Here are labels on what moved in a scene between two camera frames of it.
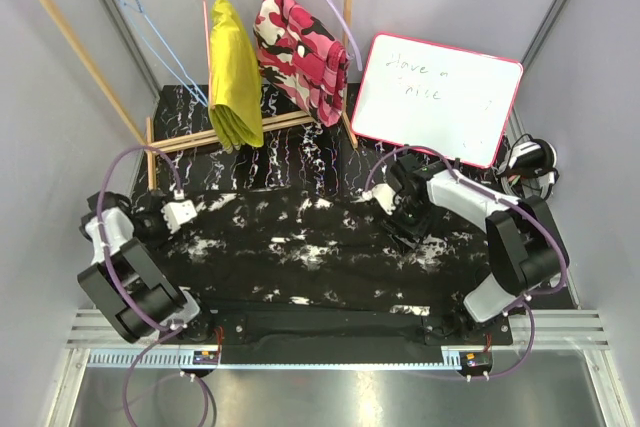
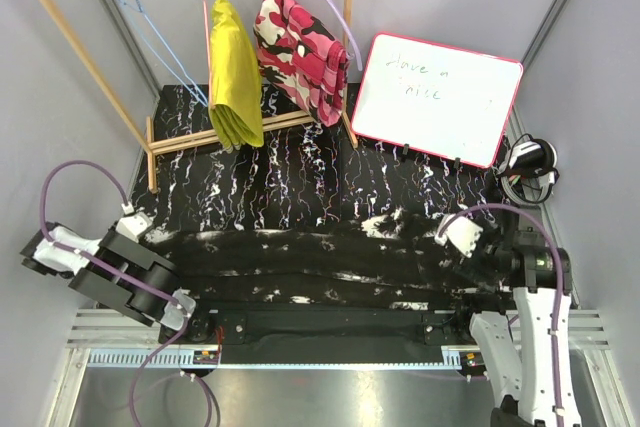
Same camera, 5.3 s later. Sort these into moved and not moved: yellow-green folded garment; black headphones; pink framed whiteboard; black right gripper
Moved: black right gripper
Not moved: black headphones; yellow-green folded garment; pink framed whiteboard
